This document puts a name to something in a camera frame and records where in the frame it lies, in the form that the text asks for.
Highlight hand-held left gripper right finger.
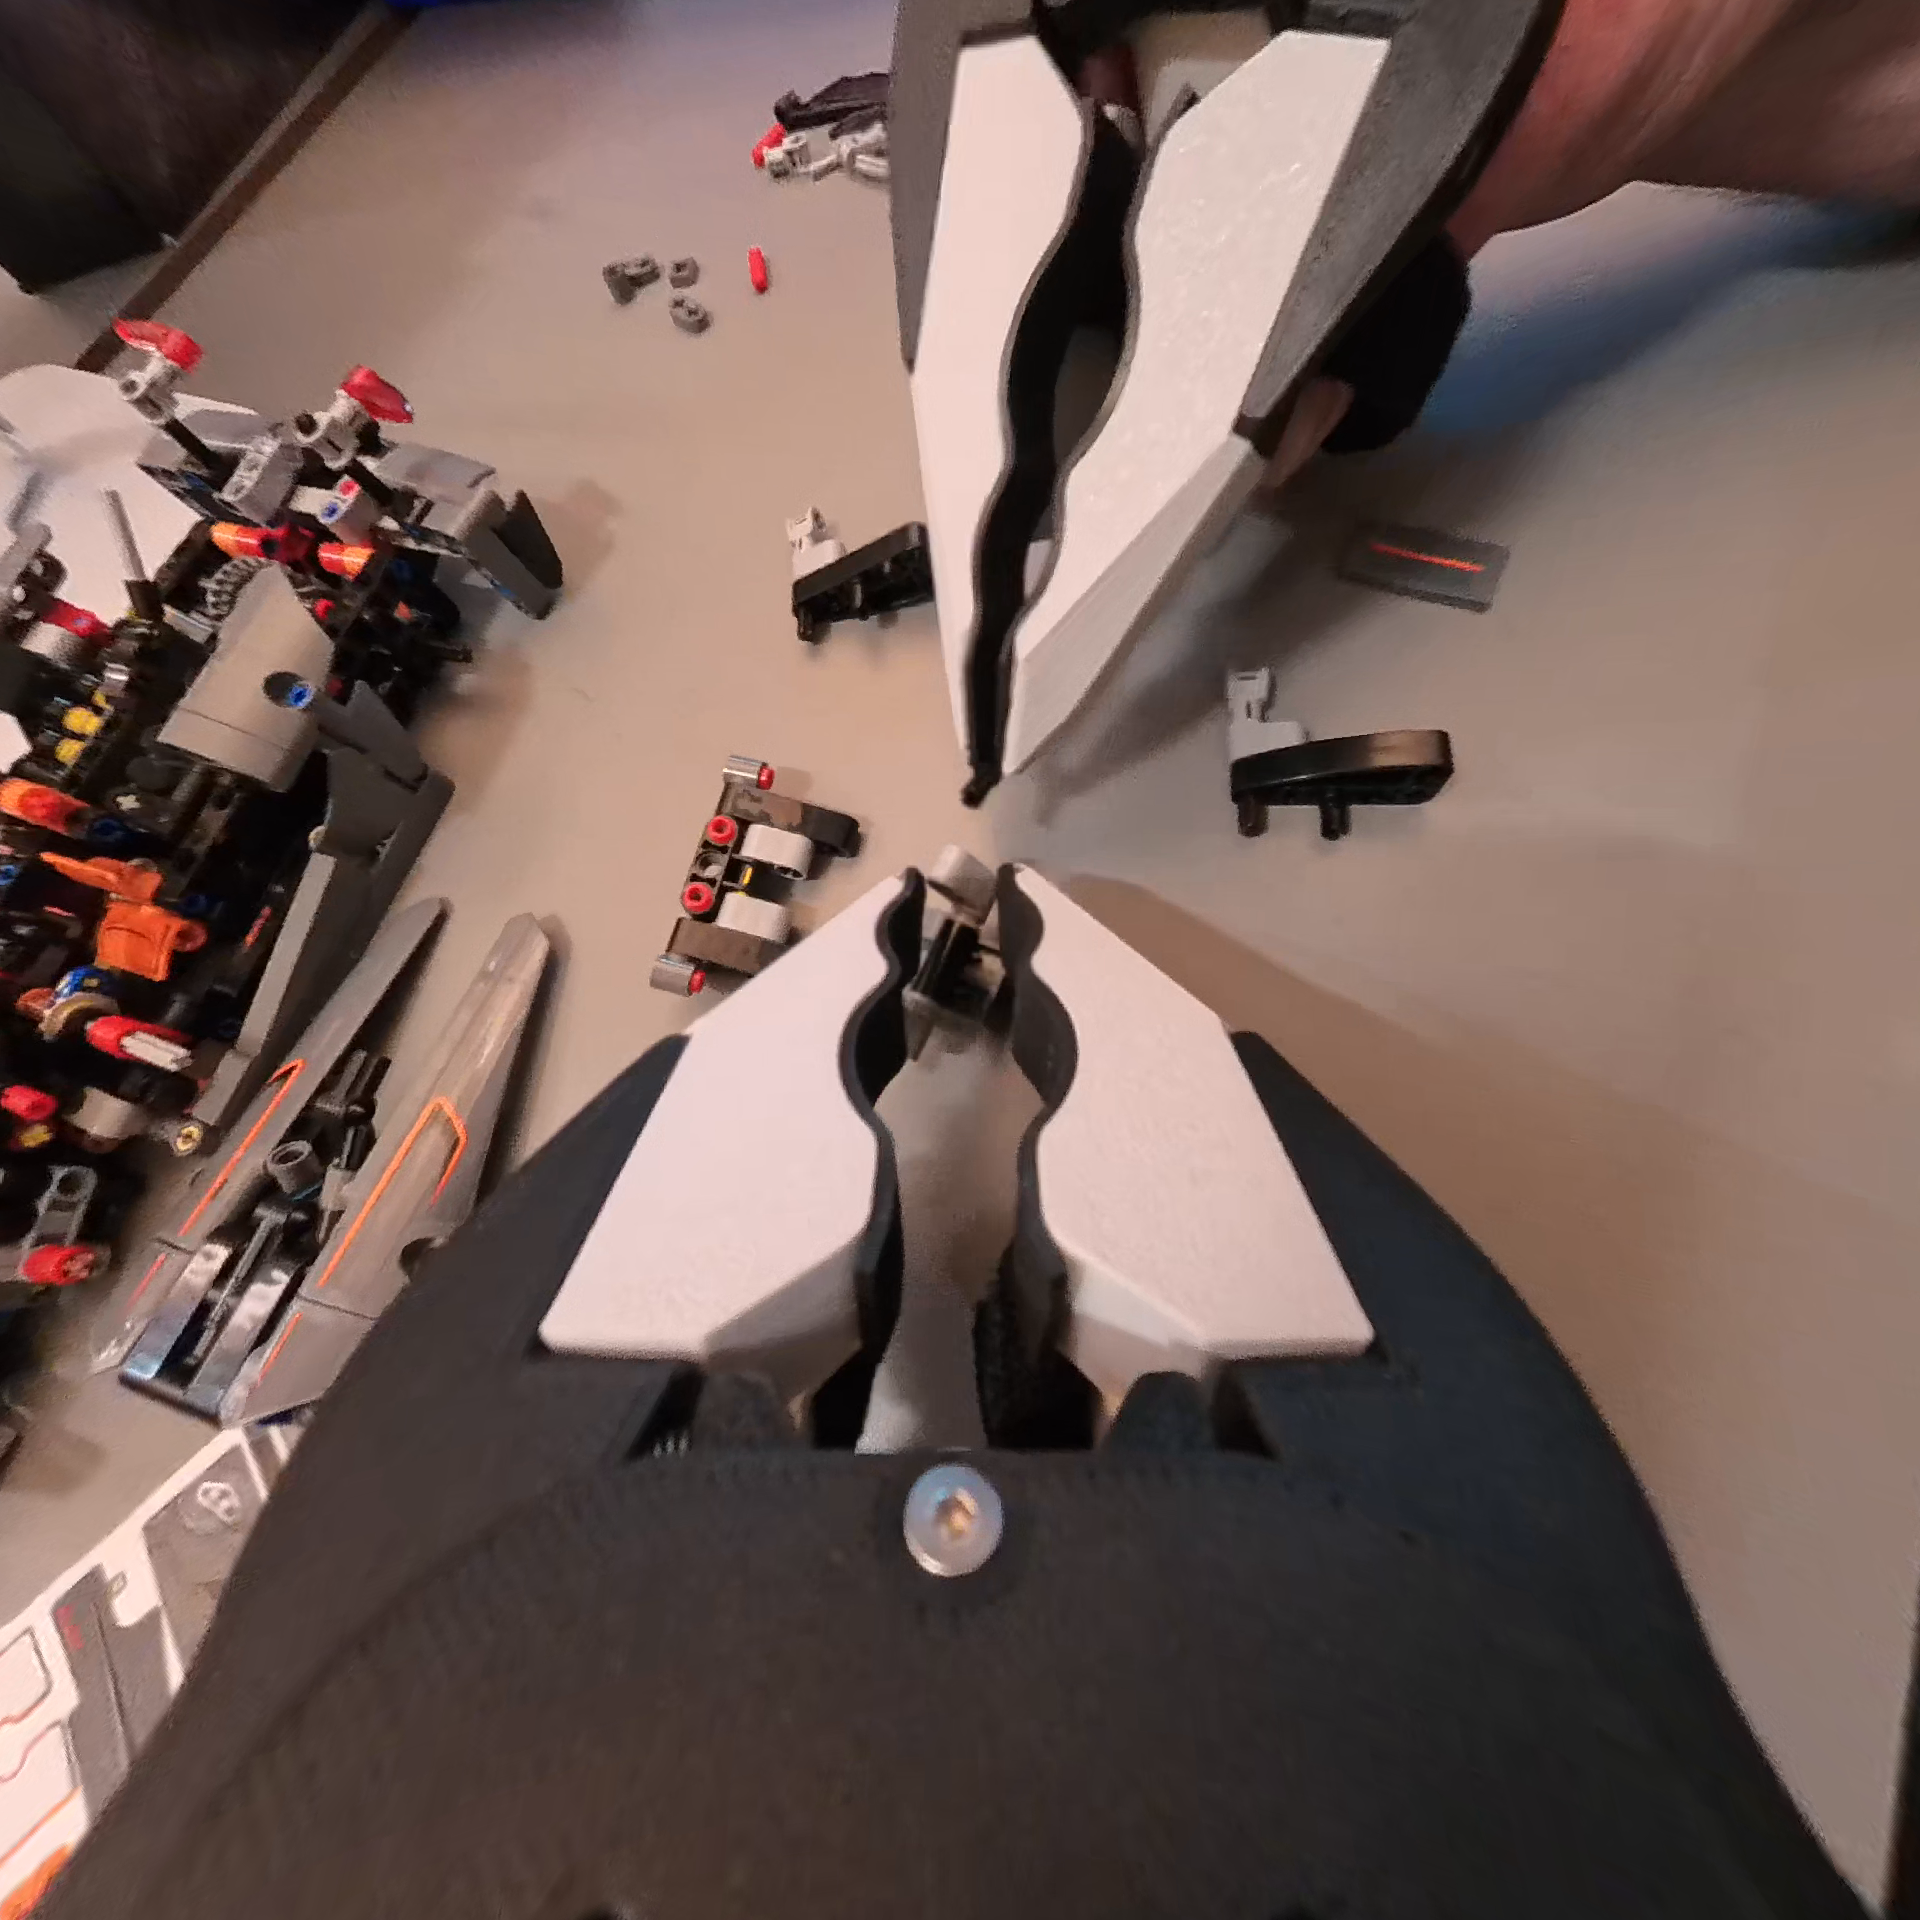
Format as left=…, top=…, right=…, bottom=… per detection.
left=975, top=863, right=1378, bottom=1450

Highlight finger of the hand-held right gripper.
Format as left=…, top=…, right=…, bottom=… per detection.
left=999, top=27, right=1395, bottom=777
left=908, top=33, right=1093, bottom=809

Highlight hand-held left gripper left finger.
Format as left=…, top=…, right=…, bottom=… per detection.
left=533, top=867, right=924, bottom=1449

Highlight black lego beam assembly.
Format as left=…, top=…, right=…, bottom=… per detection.
left=783, top=506, right=935, bottom=644
left=1224, top=667, right=1458, bottom=839

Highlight black lego assembly red pins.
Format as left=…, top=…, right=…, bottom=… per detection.
left=648, top=754, right=865, bottom=999

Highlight dark grey lego axle assembly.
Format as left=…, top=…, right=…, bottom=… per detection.
left=901, top=844, right=1009, bottom=1059

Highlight person's right forearm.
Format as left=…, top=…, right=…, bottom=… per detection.
left=1447, top=0, right=1920, bottom=260

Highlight light grey lego rod assembly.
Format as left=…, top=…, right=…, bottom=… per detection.
left=749, top=120, right=893, bottom=185

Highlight black lego wing panel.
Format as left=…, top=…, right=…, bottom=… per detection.
left=773, top=71, right=893, bottom=134

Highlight grey lego panels orange stripes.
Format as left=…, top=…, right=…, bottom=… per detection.
left=89, top=897, right=554, bottom=1428

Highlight dark lego tile red stripe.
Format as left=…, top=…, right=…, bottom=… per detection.
left=1337, top=519, right=1512, bottom=614

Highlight large lego vehicle model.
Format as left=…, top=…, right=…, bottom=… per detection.
left=0, top=315, right=565, bottom=1358

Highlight lego sticker sheet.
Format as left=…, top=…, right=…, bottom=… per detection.
left=0, top=1421, right=302, bottom=1920

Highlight person's right hand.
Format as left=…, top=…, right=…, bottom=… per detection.
left=1276, top=375, right=1358, bottom=489

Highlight large dark printed box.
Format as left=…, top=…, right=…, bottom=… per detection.
left=0, top=0, right=377, bottom=294

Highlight white rounded board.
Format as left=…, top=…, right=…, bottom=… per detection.
left=0, top=365, right=167, bottom=780

